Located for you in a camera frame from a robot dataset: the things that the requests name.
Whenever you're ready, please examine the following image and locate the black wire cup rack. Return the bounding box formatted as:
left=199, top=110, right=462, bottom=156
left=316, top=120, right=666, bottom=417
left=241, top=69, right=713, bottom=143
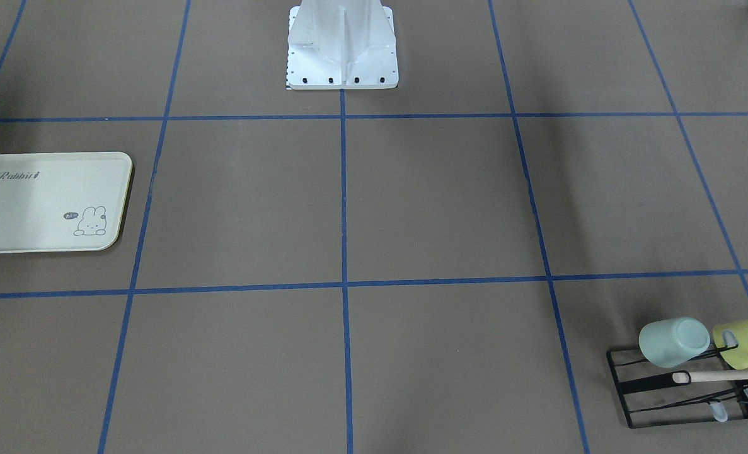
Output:
left=605, top=344, right=748, bottom=430

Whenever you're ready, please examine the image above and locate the light green cup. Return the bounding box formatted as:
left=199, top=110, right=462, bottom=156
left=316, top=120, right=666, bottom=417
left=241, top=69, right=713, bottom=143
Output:
left=638, top=317, right=710, bottom=368

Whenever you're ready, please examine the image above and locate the cream rabbit tray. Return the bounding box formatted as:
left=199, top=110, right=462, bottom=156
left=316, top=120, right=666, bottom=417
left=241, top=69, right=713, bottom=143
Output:
left=0, top=152, right=134, bottom=253

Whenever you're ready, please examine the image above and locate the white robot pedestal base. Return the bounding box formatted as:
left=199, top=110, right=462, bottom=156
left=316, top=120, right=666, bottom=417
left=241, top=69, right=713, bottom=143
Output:
left=285, top=1, right=400, bottom=90

